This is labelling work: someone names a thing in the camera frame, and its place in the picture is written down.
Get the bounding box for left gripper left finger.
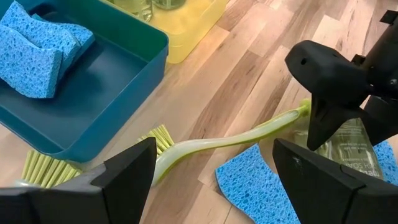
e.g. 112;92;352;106
0;136;158;224

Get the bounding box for yellow plastic bin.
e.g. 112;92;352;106
101;0;231;65

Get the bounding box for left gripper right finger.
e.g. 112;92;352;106
272;138;398;224

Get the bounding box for blue cellulose sponge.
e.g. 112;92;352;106
371;139;398;187
0;24;63;100
215;142;302;224
30;12;96;63
0;0;82;65

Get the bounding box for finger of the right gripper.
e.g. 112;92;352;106
306;95;364;152
284;39;371;107

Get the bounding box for teal plastic bin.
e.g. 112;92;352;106
0;0;170;164

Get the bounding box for clear dish soap bottle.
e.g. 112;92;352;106
152;0;188;10
113;0;154;22
292;114;386;182

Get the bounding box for green dish brush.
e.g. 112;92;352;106
136;98;312;188
12;149;83;190

